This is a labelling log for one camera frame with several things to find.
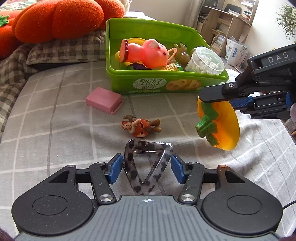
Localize leopard print hair claw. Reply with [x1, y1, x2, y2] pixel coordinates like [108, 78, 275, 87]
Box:
[122, 139, 174, 195]

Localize orange pumpkin shaped container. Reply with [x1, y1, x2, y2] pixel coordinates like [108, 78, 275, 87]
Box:
[195, 98, 240, 151]

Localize beige rubber hand toy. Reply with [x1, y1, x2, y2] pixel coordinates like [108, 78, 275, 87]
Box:
[174, 43, 196, 68]

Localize white paper bag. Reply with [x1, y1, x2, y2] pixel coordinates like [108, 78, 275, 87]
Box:
[225, 36, 248, 68]

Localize small orange monkey figurine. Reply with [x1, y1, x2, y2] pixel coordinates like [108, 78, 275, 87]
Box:
[121, 115, 162, 138]

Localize grey grid bed sheet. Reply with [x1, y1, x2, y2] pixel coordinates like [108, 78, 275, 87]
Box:
[1, 61, 295, 236]

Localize clear cotton swab jar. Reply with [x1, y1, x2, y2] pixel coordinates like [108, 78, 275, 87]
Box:
[185, 46, 225, 75]

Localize pink rectangular box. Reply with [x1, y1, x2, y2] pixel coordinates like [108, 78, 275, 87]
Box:
[86, 87, 124, 114]

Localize wooden bookshelf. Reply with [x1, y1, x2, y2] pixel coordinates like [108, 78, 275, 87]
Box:
[197, 1, 259, 57]

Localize yellow toy corn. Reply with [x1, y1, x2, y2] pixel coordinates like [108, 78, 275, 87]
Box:
[160, 63, 184, 71]

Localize pink bead loop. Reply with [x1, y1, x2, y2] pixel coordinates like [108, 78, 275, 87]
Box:
[167, 47, 178, 64]

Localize purple toy grapes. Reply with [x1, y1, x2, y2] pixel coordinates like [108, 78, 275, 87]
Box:
[127, 63, 150, 70]

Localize pink rubber pig toy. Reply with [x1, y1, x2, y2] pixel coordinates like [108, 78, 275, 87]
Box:
[117, 39, 169, 69]

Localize grey checked quilted blanket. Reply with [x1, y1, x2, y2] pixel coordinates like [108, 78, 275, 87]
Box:
[1, 30, 106, 133]

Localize small orange pumpkin plush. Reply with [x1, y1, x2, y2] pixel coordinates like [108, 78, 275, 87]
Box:
[0, 10, 22, 60]

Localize large orange pumpkin plush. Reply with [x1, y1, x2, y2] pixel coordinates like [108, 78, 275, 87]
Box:
[12, 0, 125, 44]

